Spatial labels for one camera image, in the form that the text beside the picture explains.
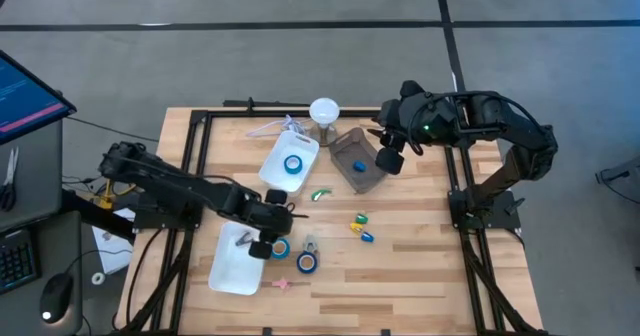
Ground black handled scissors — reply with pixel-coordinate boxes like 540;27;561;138
0;145;21;213

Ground teal tape roll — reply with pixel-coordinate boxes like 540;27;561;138
271;236;292;261
283;154;305;176

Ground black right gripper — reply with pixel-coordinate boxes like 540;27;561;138
375;79;464;176

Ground thin black floor cable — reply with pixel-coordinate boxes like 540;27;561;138
66;115;161;142

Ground white cable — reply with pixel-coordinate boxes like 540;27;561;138
246;114;315;139

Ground black keyboard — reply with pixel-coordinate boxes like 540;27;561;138
0;225;41;296

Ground grey side desk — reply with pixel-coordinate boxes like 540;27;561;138
0;118;85;336

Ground dark plastic bin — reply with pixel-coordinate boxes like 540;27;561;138
328;126;395;196

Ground grey staple remover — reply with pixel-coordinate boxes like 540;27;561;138
301;233;321;255

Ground white plastic bin with tag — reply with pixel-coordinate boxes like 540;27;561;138
257;129;321;198

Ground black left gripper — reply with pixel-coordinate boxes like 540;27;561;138
224;188;295;261

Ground yellow cable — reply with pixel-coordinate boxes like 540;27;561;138
94;178;137;211

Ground white bulb table lamp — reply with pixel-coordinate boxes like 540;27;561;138
307;97;342;148

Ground computer monitor with blue screen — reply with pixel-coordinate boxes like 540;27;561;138
0;49;78;147

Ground black computer mouse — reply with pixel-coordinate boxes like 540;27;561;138
38;272;75;330

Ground dark blue tape roll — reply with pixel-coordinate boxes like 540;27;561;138
295;251;319;276

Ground black floor stand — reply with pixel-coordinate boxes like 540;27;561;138
593;155;640;201

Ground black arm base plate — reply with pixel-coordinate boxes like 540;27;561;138
132;188;206;231
447;189;522;231

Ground plain white plastic bin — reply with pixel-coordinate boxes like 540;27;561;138
207;220;270;297

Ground black aluminium table frame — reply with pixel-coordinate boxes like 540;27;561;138
112;95;549;336

